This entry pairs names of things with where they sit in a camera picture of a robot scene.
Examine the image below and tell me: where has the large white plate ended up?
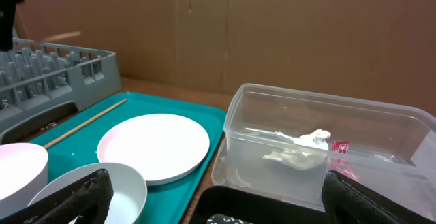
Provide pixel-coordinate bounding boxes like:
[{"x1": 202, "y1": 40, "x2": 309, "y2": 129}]
[{"x1": 96, "y1": 113, "x2": 210, "y2": 186}]

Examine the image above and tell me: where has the black plastic tray bin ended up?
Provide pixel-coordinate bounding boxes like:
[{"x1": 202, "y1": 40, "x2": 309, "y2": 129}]
[{"x1": 189, "y1": 186, "x2": 327, "y2": 224}]

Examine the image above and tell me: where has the grey bowl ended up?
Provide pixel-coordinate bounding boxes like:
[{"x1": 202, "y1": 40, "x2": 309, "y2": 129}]
[{"x1": 29, "y1": 163, "x2": 147, "y2": 224}]

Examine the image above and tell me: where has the wooden chopstick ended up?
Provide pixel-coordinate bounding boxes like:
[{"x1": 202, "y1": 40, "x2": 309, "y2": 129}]
[
  {"x1": 44, "y1": 99, "x2": 127, "y2": 150},
  {"x1": 41, "y1": 31, "x2": 81, "y2": 42}
]

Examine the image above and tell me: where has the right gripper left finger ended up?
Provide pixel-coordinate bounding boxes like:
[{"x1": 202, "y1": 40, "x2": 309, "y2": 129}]
[{"x1": 1, "y1": 168, "x2": 114, "y2": 224}]

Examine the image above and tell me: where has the red snack wrapper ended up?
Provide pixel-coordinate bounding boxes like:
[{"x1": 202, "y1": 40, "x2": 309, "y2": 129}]
[{"x1": 329, "y1": 140, "x2": 358, "y2": 181}]

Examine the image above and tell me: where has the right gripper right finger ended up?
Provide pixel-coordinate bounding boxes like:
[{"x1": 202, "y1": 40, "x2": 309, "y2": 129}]
[{"x1": 322, "y1": 170, "x2": 435, "y2": 224}]

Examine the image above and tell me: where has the teal plastic tray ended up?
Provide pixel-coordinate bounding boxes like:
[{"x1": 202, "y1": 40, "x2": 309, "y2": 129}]
[{"x1": 32, "y1": 93, "x2": 225, "y2": 224}]

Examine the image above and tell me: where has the pile of rice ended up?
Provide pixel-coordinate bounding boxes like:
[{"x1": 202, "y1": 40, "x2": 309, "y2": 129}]
[{"x1": 206, "y1": 214, "x2": 252, "y2": 224}]

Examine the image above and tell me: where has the clear plastic bin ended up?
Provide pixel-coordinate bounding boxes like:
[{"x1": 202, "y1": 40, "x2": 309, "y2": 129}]
[{"x1": 212, "y1": 84, "x2": 435, "y2": 220}]

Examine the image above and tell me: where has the white tissue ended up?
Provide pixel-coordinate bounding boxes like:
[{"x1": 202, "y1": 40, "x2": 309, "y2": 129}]
[{"x1": 262, "y1": 129, "x2": 331, "y2": 171}]

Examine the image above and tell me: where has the grey dishwasher rack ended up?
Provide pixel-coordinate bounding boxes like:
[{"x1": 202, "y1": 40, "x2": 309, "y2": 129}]
[{"x1": 1, "y1": 38, "x2": 122, "y2": 144}]

